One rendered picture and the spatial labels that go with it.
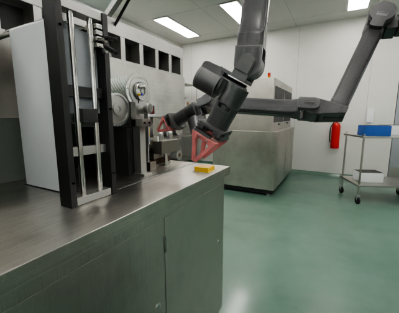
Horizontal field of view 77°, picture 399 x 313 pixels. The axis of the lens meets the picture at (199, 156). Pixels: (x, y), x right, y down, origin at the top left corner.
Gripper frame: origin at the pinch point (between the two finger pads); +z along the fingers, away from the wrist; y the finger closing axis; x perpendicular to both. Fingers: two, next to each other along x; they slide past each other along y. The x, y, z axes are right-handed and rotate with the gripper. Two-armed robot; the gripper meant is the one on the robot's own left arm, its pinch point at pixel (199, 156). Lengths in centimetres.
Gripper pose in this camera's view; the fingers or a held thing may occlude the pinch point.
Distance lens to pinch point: 64.2
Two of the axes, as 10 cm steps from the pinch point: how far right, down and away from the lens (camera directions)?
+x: 8.1, 5.4, -2.3
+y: -3.7, 1.5, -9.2
